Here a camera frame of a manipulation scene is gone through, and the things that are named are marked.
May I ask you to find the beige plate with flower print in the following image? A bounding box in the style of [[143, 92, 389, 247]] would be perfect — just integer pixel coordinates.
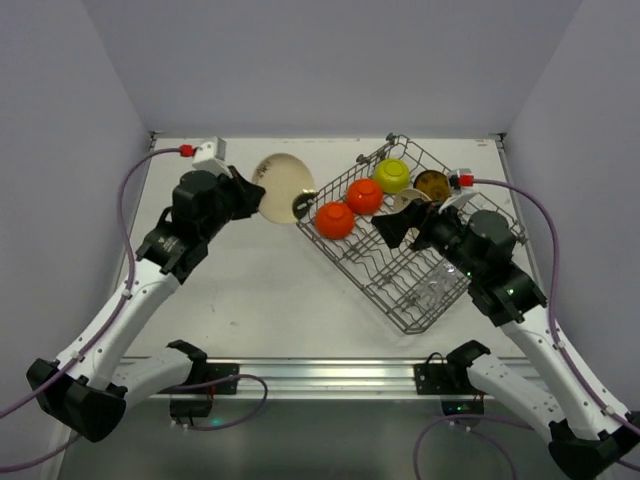
[[252, 153, 317, 224]]

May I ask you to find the orange bowl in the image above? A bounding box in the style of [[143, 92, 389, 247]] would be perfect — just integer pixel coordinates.
[[314, 202, 355, 240], [346, 178, 384, 215]]

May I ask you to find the yellow patterned plate dark rim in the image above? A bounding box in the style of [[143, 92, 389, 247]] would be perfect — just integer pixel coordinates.
[[413, 170, 451, 202]]

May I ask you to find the beige plate with black characters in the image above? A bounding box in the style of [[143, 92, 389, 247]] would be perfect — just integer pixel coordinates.
[[393, 188, 431, 212]]

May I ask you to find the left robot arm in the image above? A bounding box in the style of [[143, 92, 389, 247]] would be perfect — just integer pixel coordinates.
[[26, 168, 266, 443]]

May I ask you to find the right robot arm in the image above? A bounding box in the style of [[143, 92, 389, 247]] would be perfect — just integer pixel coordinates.
[[371, 200, 639, 479]]

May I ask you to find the clear glass middle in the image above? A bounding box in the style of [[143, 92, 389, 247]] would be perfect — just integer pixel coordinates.
[[430, 263, 458, 291]]

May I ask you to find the clear glass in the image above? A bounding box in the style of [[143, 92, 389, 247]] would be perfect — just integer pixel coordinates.
[[430, 263, 458, 291], [415, 280, 444, 309]]

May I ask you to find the lime green bowl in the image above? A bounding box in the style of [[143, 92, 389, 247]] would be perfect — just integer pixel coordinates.
[[372, 158, 410, 194]]

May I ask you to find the clear glass left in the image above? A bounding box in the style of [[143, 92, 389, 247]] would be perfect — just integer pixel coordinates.
[[415, 280, 444, 309]]

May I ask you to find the right controller box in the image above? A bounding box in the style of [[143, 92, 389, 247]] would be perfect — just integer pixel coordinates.
[[440, 399, 485, 416]]

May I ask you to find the controller box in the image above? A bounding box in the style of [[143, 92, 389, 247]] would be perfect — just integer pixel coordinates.
[[169, 399, 212, 422], [440, 399, 485, 416]]

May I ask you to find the left controller box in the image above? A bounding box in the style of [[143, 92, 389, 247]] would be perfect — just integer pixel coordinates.
[[169, 399, 212, 422]]

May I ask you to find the grey wire dish rack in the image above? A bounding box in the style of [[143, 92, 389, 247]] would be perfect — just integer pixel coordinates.
[[298, 134, 504, 335]]

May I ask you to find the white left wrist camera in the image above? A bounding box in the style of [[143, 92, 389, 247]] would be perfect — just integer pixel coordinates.
[[192, 137, 229, 175]]

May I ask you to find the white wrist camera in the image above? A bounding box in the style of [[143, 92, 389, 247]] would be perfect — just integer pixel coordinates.
[[192, 137, 229, 175], [438, 168, 478, 213]]

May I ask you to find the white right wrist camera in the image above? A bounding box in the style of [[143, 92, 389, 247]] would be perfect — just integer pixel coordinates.
[[438, 168, 478, 213]]

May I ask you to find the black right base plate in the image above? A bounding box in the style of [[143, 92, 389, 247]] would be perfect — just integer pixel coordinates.
[[413, 363, 455, 396]]

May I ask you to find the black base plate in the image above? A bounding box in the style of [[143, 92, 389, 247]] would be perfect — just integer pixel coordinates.
[[413, 363, 455, 396], [204, 363, 240, 396]]

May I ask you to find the aluminium mounting rail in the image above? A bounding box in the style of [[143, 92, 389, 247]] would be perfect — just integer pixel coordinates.
[[208, 358, 424, 400]]

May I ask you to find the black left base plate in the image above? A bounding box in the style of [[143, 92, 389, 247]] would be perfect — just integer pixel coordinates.
[[204, 363, 240, 396]]

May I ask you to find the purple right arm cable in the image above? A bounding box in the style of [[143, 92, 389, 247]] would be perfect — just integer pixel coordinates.
[[412, 175, 640, 480]]

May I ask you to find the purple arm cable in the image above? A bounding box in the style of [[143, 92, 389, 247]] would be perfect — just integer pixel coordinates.
[[412, 175, 640, 480], [0, 144, 271, 474]]

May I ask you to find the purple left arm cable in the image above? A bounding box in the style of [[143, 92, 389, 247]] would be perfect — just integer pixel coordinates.
[[0, 144, 271, 474]]

